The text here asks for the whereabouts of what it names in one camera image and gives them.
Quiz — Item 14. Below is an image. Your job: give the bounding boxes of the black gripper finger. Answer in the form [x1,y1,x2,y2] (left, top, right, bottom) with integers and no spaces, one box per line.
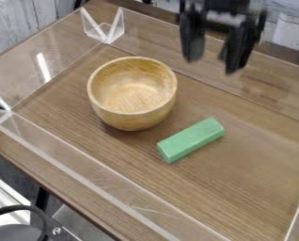
[218,20,257,74]
[180,8,205,62]

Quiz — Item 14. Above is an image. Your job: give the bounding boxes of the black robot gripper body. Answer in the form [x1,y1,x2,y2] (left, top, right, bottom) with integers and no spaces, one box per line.
[176,0,269,36]

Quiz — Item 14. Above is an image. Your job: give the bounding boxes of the green rectangular block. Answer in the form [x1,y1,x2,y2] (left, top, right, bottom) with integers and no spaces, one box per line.
[157,118,224,164]

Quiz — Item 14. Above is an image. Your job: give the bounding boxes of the brown wooden bowl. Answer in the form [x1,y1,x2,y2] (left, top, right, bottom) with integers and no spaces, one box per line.
[86,56,178,131]

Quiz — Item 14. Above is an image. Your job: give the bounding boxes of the white cylindrical container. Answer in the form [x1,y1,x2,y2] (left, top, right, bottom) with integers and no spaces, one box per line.
[272,13,299,51]

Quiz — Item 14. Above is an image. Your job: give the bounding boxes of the black table leg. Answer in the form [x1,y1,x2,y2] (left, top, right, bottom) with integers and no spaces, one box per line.
[34,187,50,211]

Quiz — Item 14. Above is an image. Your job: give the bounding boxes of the clear acrylic enclosure wall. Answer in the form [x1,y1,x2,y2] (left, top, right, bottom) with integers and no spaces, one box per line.
[0,0,299,241]

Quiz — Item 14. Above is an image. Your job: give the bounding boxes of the grey metal bracket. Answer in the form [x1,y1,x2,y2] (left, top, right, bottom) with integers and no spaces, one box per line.
[30,206,81,241]

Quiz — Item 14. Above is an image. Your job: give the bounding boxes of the black cable loop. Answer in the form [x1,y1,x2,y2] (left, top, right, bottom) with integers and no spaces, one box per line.
[0,204,49,241]

